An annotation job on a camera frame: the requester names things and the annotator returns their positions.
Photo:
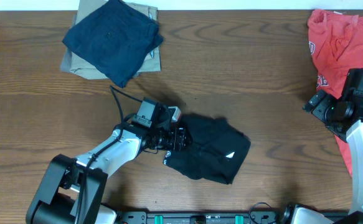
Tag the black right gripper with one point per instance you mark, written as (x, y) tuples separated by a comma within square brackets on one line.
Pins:
[(320, 109)]

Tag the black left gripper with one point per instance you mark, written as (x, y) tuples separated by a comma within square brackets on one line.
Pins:
[(174, 137)]

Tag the black t-shirt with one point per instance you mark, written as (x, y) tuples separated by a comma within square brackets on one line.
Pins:
[(216, 150)]

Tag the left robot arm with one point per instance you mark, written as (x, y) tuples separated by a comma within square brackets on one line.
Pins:
[(72, 189)]

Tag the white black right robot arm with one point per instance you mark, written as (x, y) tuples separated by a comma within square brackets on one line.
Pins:
[(297, 213)]

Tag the red t-shirt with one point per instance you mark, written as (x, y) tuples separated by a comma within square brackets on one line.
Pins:
[(336, 46)]

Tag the folded navy blue shorts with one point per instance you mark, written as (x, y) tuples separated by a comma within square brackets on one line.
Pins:
[(114, 38)]

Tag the folded khaki pants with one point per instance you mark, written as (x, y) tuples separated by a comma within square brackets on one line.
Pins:
[(71, 63)]

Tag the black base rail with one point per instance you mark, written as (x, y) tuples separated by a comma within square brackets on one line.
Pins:
[(141, 217)]

